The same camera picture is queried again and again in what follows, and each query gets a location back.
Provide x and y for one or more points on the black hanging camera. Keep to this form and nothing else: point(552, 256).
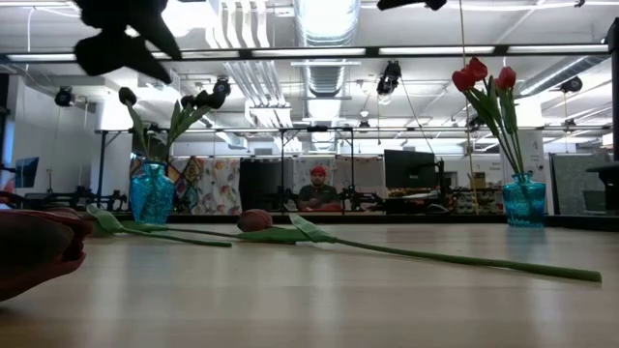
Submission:
point(571, 84)
point(389, 77)
point(222, 83)
point(64, 96)

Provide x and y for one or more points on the black vertical post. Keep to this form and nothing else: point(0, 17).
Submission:
point(615, 96)

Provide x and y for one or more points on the neighbouring station robot arm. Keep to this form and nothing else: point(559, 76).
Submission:
point(358, 198)
point(111, 199)
point(285, 197)

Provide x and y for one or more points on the floral patterned cloth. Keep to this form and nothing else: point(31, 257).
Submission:
point(220, 188)

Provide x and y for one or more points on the white column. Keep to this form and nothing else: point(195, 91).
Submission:
point(532, 150)

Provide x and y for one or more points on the grey partition panel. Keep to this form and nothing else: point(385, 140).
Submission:
point(570, 179)

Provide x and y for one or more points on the blue glass vase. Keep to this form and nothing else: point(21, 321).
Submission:
point(152, 198)
point(524, 203)

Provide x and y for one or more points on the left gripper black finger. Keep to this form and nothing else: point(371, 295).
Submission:
point(111, 53)
point(159, 36)

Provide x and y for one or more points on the black neighbouring rig frame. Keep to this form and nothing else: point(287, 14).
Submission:
point(316, 129)

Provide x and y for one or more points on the silver ventilation duct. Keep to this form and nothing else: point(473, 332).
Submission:
point(326, 29)

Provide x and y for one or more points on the blue wall screen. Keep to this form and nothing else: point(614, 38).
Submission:
point(25, 172)

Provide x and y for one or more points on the black beam with light strips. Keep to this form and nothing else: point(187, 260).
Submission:
point(245, 53)

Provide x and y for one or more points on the black chair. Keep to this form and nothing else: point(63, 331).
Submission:
point(604, 174)

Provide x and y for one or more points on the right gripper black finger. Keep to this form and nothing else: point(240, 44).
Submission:
point(406, 4)

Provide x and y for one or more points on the black fabric panel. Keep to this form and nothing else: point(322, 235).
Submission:
point(261, 183)

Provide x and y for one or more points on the black monitor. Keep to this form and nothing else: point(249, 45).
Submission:
point(410, 169)

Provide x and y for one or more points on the person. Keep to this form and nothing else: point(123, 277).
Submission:
point(318, 193)

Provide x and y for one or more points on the colourful geometric patterned cloth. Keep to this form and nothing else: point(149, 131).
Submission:
point(193, 174)

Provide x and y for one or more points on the white ceiling pipes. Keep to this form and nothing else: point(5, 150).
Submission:
point(242, 29)

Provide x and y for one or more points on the pale patterned cloth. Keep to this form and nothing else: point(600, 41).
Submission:
point(367, 174)

